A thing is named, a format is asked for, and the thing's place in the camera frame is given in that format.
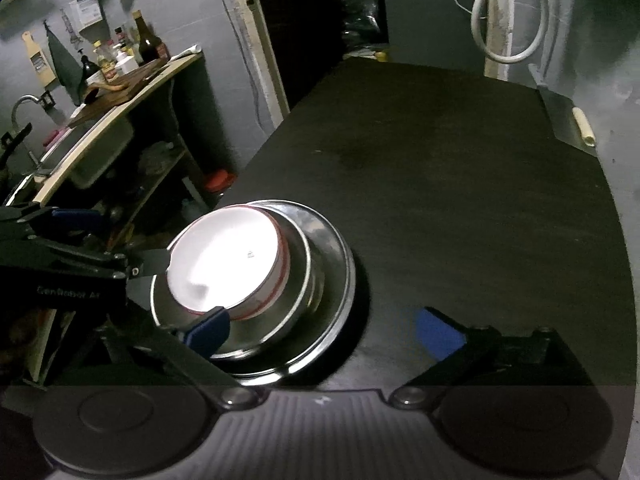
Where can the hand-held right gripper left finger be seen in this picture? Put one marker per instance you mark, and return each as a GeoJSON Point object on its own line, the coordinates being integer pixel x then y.
{"type": "Point", "coordinates": [207, 332]}

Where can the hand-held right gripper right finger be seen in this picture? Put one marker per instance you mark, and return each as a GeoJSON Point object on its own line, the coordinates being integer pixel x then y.
{"type": "Point", "coordinates": [440, 332]}

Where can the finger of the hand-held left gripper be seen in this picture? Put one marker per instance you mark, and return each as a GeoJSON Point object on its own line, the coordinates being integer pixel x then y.
{"type": "Point", "coordinates": [150, 262]}
{"type": "Point", "coordinates": [75, 220]}

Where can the speckled white red-rimmed bowl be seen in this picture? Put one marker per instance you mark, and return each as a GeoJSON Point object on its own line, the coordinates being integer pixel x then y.
{"type": "Point", "coordinates": [225, 260]}

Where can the large steel plate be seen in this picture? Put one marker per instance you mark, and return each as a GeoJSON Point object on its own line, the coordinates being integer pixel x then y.
{"type": "Point", "coordinates": [340, 280]}

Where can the steel bowl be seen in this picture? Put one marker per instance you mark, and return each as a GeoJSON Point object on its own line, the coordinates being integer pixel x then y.
{"type": "Point", "coordinates": [312, 280]}

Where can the white sink basin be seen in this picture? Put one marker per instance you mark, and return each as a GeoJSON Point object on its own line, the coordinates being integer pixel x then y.
{"type": "Point", "coordinates": [100, 150]}

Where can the red lid jar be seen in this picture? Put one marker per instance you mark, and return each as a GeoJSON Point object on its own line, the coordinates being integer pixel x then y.
{"type": "Point", "coordinates": [220, 182]}

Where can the metal faucet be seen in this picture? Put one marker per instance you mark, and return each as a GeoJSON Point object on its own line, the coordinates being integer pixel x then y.
{"type": "Point", "coordinates": [17, 110]}

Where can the wooden cutting board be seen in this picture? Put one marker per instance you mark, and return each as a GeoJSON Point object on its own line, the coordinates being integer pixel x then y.
{"type": "Point", "coordinates": [120, 92]}

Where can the dark pump bottle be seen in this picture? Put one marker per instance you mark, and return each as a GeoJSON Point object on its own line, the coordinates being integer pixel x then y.
{"type": "Point", "coordinates": [90, 72]}

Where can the dark green towel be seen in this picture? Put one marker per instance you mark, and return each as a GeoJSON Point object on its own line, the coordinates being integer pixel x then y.
{"type": "Point", "coordinates": [67, 67]}

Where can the hanging wooden board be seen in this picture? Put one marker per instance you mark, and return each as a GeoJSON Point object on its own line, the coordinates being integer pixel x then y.
{"type": "Point", "coordinates": [40, 65]}

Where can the white bottle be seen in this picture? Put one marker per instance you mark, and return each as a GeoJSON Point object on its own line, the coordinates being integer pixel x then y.
{"type": "Point", "coordinates": [126, 64]}

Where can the yellow cap condiment bottle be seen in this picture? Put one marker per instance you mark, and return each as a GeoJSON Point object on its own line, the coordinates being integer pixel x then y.
{"type": "Point", "coordinates": [104, 57]}

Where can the wooden kitchen counter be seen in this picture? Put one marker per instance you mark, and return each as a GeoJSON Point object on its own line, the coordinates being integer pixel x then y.
{"type": "Point", "coordinates": [165, 72]}

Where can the dark glass bottle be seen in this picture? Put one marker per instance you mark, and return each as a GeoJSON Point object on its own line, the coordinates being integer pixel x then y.
{"type": "Point", "coordinates": [146, 45]}

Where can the white paper box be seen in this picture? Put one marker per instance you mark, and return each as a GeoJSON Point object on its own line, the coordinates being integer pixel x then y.
{"type": "Point", "coordinates": [85, 12]}

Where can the yellow plastic bag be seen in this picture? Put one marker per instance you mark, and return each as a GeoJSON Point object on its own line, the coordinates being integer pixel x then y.
{"type": "Point", "coordinates": [381, 55]}

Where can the dark cabinet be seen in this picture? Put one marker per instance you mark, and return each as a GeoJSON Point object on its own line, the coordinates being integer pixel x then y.
{"type": "Point", "coordinates": [430, 20]}

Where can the dark plastic bag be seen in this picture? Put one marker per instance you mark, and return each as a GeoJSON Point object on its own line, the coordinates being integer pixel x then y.
{"type": "Point", "coordinates": [362, 20]}

